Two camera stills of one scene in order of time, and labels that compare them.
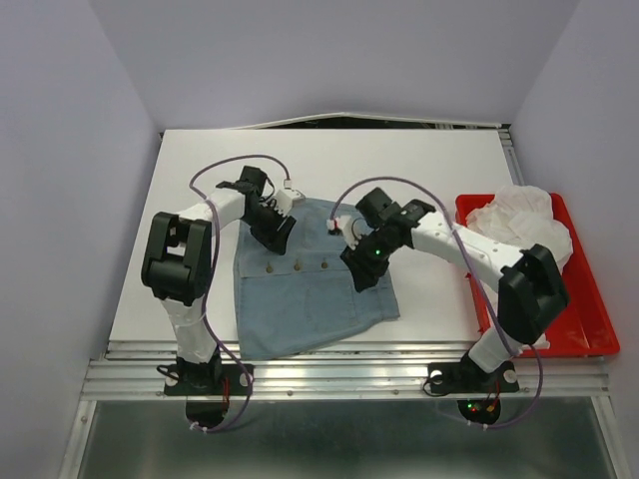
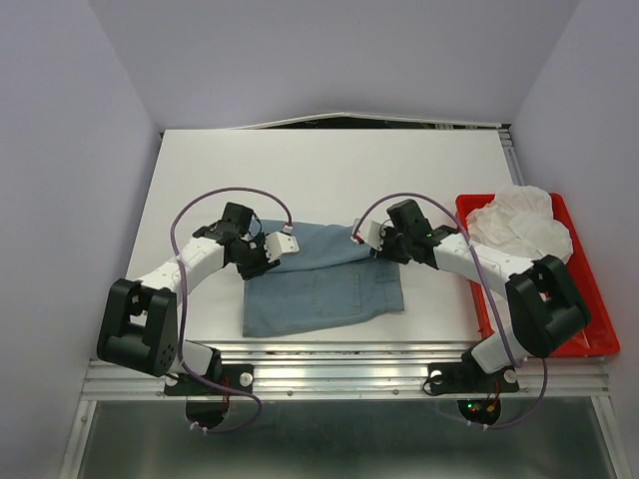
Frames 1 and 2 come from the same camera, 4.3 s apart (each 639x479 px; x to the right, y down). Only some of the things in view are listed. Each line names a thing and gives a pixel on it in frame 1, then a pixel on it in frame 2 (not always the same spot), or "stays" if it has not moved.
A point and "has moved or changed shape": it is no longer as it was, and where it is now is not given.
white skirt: (524, 217) stays
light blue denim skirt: (306, 299) has moved or changed shape
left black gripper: (276, 240) to (263, 265)
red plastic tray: (582, 327) stays
